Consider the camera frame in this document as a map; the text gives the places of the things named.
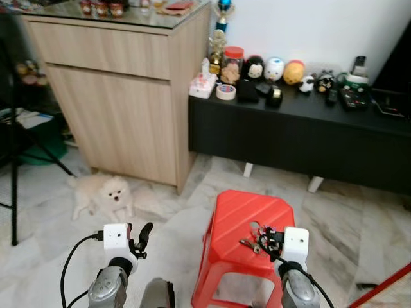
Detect key bunch with ring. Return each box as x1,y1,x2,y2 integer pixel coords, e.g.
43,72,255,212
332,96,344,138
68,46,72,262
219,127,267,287
240,237,261,253

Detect red plastic stool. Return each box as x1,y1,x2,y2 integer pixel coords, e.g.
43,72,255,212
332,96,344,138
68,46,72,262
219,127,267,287
191,190,297,308

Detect white fluffy dog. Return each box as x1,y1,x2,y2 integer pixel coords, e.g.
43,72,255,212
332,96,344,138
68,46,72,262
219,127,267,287
67,175,136,222

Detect grey robot leg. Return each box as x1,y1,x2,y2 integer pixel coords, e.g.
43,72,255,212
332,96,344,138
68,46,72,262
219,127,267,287
140,278,175,308

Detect black low sideboard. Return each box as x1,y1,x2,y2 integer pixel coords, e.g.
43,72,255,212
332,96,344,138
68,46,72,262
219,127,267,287
188,85,411,196

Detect red strip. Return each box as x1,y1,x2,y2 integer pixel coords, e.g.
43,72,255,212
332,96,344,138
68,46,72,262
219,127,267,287
349,263,411,308

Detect light wooden cabinet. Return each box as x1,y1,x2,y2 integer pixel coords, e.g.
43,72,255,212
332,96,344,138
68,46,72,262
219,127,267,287
22,0,213,193

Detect green plastic basin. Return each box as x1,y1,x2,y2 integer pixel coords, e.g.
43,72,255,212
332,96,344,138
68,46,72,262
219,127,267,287
19,119,68,166

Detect black tripod stand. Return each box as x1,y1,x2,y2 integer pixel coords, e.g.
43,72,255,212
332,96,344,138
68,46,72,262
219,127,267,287
0,38,75,248

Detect white tape roll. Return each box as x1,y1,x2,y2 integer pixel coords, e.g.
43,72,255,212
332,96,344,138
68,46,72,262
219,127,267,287
216,83,236,101

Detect small panda figurine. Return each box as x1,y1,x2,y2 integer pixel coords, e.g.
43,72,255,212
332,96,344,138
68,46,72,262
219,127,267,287
299,75,315,94

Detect white paper stack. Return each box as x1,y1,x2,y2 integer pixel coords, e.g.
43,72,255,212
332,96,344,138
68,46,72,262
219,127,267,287
0,109,55,130

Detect white tissue box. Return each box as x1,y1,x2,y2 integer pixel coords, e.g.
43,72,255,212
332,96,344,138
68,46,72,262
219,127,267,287
189,59,218,99

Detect yellow round figurine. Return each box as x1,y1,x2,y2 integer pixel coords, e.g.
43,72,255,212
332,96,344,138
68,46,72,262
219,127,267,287
283,60,306,85

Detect black penguin figurine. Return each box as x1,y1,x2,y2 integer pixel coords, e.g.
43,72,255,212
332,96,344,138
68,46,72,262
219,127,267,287
244,55,266,82

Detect white round figurine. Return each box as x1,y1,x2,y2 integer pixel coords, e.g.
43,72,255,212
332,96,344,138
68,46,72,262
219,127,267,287
265,57,285,82

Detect black cartoon figurine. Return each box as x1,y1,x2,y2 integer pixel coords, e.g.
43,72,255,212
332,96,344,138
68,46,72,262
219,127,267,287
315,71,336,94

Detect black button remote box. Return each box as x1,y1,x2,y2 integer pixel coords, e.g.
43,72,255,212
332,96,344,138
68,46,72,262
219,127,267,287
338,85,371,111

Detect glass jar with red lid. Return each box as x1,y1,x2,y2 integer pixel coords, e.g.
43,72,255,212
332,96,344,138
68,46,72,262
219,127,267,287
221,46,245,85

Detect gold trophy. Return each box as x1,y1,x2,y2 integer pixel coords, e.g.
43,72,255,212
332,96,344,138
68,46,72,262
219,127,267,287
209,29,227,75

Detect small plush toys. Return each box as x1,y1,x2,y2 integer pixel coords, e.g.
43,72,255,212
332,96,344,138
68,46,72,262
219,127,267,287
16,61,49,87

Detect black television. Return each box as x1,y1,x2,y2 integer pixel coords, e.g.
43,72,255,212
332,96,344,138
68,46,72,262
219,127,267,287
372,22,411,94

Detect blue trophy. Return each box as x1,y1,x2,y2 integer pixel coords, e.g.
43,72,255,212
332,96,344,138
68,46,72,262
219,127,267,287
215,0,235,33

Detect red figurine group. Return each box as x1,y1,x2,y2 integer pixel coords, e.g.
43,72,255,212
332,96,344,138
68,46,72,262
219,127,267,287
80,0,126,18

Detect red packet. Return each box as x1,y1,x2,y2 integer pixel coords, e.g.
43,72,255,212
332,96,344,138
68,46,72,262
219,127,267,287
161,0,195,17

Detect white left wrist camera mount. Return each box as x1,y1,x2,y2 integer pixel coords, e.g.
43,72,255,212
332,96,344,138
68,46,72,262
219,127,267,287
103,224,134,261

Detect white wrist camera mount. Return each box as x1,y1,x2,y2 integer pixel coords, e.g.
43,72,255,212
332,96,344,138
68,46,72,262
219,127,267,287
283,227,310,265
103,224,134,261

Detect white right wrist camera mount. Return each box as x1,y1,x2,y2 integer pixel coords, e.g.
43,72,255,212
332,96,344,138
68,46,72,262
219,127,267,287
283,227,310,265

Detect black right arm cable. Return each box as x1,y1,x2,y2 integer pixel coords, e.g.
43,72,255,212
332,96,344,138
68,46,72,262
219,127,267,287
257,243,336,308

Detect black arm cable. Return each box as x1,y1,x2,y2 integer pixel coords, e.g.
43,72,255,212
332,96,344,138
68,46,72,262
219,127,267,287
257,243,336,308
60,232,105,308

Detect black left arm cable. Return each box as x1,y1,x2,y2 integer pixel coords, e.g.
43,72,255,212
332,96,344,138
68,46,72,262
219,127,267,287
60,232,105,308

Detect cordless phone on green base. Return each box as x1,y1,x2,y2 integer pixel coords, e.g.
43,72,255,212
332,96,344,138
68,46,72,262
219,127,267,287
340,56,371,88

